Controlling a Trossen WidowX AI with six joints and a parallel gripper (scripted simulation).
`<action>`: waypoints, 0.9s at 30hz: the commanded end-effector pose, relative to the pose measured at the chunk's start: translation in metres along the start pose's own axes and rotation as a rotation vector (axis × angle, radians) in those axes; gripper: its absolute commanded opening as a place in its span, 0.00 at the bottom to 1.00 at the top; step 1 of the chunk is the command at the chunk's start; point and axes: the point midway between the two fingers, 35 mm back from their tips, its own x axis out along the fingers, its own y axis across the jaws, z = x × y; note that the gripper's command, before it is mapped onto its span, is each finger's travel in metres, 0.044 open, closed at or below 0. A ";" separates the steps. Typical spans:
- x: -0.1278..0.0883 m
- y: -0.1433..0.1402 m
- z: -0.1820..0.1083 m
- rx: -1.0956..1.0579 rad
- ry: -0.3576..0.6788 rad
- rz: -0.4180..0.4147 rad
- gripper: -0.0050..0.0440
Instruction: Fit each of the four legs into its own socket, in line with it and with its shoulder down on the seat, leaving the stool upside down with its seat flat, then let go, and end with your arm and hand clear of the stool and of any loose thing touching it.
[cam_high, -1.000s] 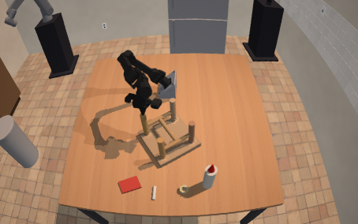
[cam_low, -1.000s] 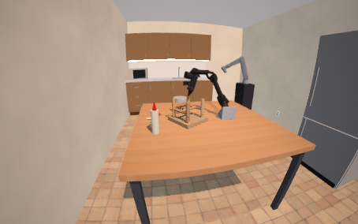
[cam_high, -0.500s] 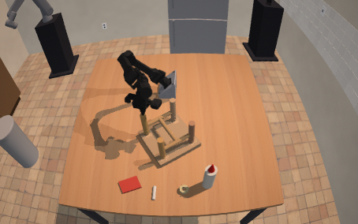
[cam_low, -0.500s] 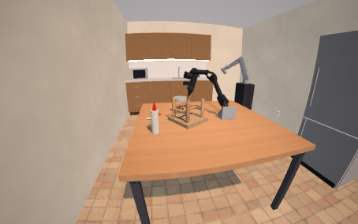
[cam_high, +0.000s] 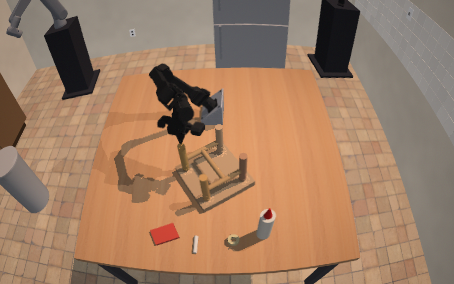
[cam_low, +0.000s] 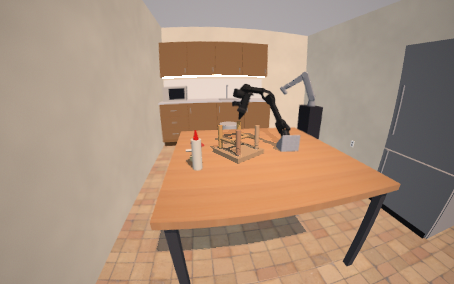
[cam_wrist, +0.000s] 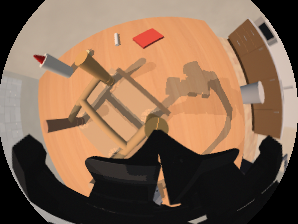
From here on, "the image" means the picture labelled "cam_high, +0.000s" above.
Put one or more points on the white cylinder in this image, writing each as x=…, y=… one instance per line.
x=195, y=244

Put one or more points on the red flat rectangular pad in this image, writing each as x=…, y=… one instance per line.
x=164, y=234

